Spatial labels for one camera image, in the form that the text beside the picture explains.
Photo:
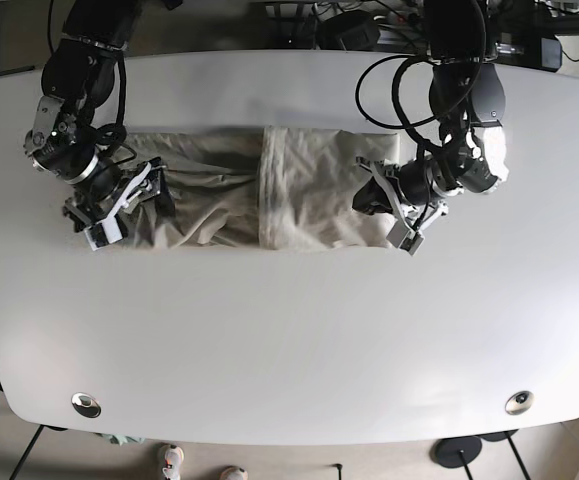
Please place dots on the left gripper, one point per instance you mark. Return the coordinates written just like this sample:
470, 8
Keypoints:
421, 205

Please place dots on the black floor stand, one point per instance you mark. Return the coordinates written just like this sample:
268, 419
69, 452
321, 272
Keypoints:
507, 437
457, 453

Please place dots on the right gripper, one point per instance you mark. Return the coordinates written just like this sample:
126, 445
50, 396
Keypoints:
108, 191

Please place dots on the white orange shoe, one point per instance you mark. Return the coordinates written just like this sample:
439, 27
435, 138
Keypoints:
234, 473
170, 461

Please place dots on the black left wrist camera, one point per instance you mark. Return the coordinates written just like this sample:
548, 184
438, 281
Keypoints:
371, 200

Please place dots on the table cable grommet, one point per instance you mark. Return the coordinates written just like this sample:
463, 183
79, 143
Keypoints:
519, 403
86, 405

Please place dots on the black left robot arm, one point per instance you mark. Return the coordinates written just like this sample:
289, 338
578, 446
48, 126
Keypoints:
461, 146

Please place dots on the right black floor stand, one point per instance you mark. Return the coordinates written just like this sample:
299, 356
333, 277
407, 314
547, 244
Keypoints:
507, 437

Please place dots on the left black floor stand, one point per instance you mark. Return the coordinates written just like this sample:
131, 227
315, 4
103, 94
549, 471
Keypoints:
457, 453

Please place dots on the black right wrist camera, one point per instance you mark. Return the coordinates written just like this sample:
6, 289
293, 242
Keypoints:
163, 202

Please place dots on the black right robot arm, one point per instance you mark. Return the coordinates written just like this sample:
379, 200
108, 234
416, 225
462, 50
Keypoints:
79, 134

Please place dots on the beige T-shirt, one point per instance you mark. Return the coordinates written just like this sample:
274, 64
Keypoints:
276, 188

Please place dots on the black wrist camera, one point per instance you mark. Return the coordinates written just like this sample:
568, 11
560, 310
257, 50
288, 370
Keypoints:
163, 202
371, 200

